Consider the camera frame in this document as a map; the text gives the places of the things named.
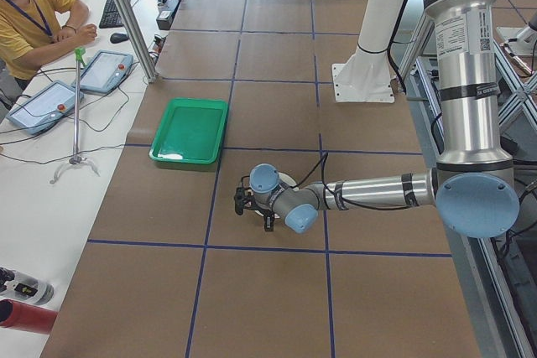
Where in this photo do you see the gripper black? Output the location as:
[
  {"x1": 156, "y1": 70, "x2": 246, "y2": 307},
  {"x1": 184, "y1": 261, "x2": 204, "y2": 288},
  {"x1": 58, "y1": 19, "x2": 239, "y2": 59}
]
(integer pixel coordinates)
[{"x1": 253, "y1": 205, "x2": 276, "y2": 232}]

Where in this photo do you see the white round plate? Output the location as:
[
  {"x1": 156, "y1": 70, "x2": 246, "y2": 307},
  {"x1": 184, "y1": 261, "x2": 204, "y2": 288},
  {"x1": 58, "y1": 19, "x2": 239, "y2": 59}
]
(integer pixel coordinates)
[{"x1": 279, "y1": 172, "x2": 297, "y2": 187}]

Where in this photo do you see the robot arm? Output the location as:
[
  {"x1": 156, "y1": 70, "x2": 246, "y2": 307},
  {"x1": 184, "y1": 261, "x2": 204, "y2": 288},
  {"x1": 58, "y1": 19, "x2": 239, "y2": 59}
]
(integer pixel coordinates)
[{"x1": 235, "y1": 0, "x2": 519, "y2": 238}]

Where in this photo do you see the green plastic tray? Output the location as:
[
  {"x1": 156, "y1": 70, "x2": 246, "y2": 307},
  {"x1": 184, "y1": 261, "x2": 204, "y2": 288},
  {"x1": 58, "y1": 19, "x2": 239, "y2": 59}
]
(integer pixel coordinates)
[{"x1": 149, "y1": 97, "x2": 228, "y2": 170}]

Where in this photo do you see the far teach pendant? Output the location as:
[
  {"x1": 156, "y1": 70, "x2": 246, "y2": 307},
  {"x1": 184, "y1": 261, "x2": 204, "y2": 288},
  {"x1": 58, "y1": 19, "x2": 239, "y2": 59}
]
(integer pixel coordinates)
[{"x1": 81, "y1": 50, "x2": 134, "y2": 95}]

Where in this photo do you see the teach pendant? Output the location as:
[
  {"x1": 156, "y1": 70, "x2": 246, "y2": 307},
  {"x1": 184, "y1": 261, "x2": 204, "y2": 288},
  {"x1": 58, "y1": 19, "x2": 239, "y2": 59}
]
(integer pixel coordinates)
[
  {"x1": 7, "y1": 80, "x2": 76, "y2": 135},
  {"x1": 81, "y1": 50, "x2": 134, "y2": 95}
]

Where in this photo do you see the black computer box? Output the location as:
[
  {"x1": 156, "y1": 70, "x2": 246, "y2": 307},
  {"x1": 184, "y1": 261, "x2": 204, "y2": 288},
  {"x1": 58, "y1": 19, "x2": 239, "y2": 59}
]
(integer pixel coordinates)
[{"x1": 156, "y1": 0, "x2": 180, "y2": 31}]

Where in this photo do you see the black computer mouse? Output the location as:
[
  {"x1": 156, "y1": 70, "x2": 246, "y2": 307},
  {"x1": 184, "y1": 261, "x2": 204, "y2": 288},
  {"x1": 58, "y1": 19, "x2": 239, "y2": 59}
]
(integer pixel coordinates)
[{"x1": 109, "y1": 33, "x2": 129, "y2": 44}]

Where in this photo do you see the near teach pendant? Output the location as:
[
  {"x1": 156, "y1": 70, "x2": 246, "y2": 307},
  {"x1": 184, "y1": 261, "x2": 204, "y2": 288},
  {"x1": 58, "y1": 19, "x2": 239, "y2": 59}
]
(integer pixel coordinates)
[{"x1": 7, "y1": 80, "x2": 76, "y2": 135}]

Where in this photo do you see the black keyboard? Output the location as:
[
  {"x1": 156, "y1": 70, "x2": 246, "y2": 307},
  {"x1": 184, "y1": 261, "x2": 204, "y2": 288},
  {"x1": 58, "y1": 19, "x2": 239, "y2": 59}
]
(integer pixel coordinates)
[{"x1": 99, "y1": 0, "x2": 123, "y2": 29}]

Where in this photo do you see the clear water bottle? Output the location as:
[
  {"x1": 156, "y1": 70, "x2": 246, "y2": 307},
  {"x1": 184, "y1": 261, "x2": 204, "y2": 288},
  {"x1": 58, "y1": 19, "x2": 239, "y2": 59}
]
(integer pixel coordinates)
[{"x1": 1, "y1": 267, "x2": 55, "y2": 306}]

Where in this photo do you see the red bottle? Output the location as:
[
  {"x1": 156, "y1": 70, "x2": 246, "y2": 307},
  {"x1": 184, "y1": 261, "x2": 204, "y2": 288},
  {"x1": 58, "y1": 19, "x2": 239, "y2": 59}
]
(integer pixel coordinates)
[{"x1": 1, "y1": 298, "x2": 58, "y2": 335}]

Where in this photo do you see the person in yellow shirt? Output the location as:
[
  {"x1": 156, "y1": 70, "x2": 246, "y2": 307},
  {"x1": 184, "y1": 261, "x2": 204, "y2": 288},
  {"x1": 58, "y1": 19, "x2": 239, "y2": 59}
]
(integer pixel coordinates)
[{"x1": 1, "y1": 0, "x2": 97, "y2": 89}]

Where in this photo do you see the white camera stand pillar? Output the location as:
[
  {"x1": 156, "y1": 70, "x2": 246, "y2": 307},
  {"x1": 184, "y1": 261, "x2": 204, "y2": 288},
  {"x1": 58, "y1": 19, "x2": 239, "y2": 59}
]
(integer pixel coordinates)
[{"x1": 332, "y1": 0, "x2": 404, "y2": 103}]

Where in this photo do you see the green handled reacher grabber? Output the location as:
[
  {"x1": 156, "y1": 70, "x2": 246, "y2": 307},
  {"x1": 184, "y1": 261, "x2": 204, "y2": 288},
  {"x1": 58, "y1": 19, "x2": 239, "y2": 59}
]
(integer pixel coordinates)
[{"x1": 50, "y1": 47, "x2": 100, "y2": 184}]

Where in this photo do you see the aluminium profile post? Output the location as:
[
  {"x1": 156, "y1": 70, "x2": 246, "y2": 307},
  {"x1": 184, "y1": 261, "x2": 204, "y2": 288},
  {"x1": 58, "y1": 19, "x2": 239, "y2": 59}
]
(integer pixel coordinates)
[{"x1": 114, "y1": 0, "x2": 157, "y2": 83}]

